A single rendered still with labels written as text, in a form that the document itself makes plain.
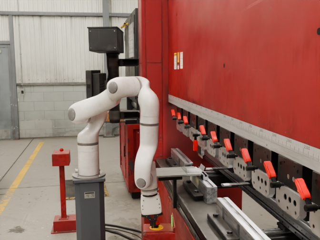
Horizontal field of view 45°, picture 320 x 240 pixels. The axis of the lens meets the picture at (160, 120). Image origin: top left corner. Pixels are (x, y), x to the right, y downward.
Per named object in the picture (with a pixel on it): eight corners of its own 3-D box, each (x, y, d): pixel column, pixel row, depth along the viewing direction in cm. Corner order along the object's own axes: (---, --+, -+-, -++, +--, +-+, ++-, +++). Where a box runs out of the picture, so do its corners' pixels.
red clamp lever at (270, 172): (263, 159, 123) (272, 185, 117) (275, 159, 124) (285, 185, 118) (261, 163, 125) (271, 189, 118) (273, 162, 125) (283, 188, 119)
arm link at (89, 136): (73, 144, 222) (71, 102, 219) (98, 139, 236) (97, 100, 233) (85, 146, 214) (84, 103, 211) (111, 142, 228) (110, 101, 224)
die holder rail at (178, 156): (171, 159, 315) (171, 148, 314) (178, 159, 316) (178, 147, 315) (184, 176, 266) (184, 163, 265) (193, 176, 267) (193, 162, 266)
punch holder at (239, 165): (233, 172, 164) (233, 133, 162) (252, 171, 165) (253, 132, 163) (246, 182, 149) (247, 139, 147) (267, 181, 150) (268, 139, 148)
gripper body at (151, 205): (159, 188, 196) (161, 209, 197) (139, 190, 196) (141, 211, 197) (160, 193, 188) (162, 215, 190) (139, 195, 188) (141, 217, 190)
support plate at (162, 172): (152, 169, 240) (152, 168, 240) (194, 167, 244) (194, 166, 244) (156, 177, 222) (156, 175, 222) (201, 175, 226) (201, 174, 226)
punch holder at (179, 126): (176, 128, 281) (176, 105, 279) (187, 128, 283) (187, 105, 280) (180, 132, 267) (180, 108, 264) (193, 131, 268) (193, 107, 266)
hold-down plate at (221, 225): (207, 218, 191) (207, 213, 191) (217, 218, 192) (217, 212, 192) (226, 246, 162) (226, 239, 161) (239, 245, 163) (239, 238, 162)
